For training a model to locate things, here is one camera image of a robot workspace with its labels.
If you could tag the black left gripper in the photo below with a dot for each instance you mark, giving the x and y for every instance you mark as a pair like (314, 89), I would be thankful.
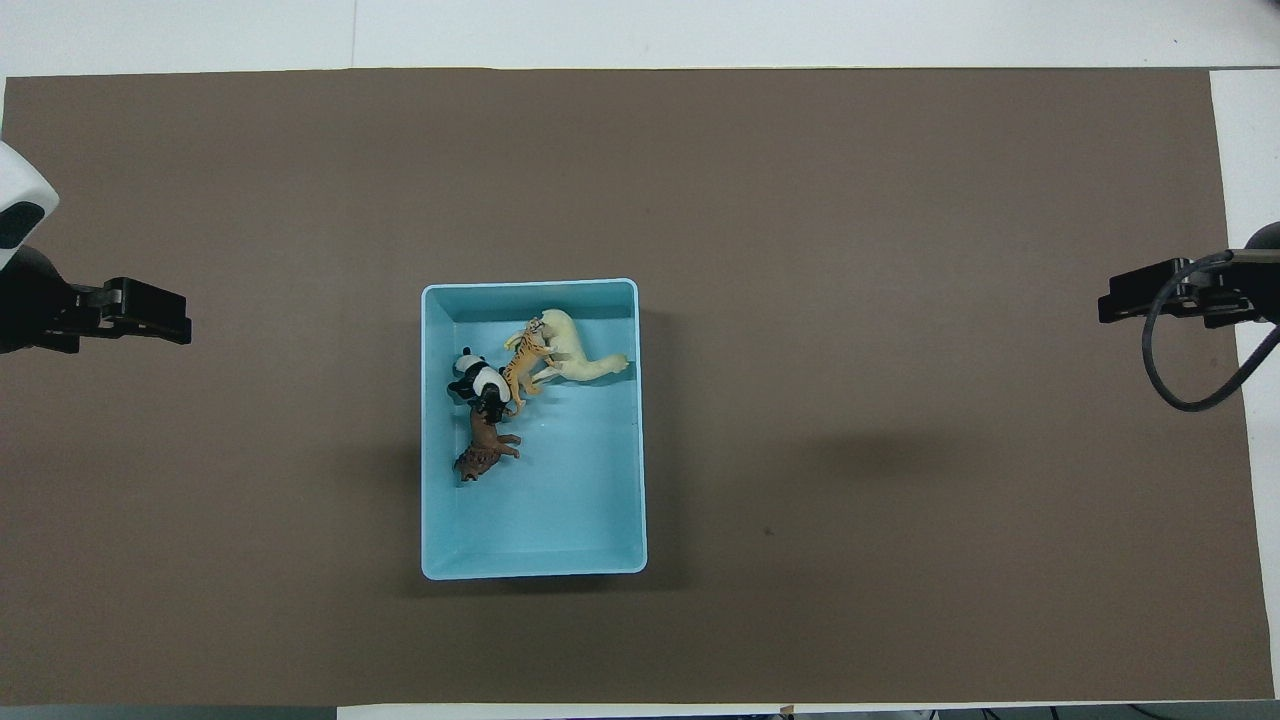
(40, 305)

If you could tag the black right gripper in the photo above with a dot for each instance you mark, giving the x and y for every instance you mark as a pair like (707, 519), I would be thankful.
(1250, 290)

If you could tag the black and white panda toy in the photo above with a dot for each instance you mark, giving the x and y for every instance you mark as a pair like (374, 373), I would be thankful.
(485, 380)

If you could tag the brown lion toy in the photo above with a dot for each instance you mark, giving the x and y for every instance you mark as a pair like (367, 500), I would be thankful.
(485, 440)

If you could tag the orange striped tiger toy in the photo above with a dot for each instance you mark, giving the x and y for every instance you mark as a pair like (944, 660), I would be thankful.
(525, 365)

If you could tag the cream white horse toy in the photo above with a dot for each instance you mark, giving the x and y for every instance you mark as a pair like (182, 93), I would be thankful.
(575, 345)

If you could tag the light blue storage box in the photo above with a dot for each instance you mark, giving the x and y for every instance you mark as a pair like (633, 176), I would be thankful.
(570, 490)

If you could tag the brown table mat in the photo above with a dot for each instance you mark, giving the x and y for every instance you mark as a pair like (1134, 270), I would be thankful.
(800, 180)

